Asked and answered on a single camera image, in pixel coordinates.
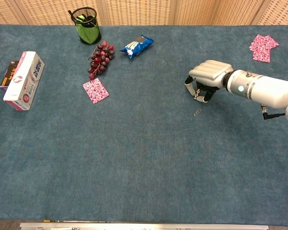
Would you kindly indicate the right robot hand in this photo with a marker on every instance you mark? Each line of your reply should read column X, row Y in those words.
column 210, row 73

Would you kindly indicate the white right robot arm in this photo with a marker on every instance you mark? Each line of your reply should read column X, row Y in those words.
column 261, row 87

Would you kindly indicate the metal paper clip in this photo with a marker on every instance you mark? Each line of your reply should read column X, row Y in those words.
column 197, row 112

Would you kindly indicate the blue cookie packet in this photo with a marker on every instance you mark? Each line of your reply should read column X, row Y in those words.
column 136, row 46

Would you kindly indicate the woven folding screen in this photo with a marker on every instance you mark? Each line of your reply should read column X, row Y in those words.
column 139, row 12

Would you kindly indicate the bunch of red grapes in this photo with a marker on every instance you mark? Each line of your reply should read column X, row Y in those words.
column 100, row 58

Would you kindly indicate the black mesh pen holder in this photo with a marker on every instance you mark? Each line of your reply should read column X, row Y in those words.
column 88, row 33

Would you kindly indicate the green highlighter marker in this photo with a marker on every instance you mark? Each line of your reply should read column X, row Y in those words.
column 81, row 18

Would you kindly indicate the white pink toothpaste box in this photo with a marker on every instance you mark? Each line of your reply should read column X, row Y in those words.
column 24, row 81

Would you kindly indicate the small black box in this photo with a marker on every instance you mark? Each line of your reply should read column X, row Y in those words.
column 9, row 75

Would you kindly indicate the aluminium profile rail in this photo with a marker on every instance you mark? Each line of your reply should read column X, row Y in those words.
column 144, row 226

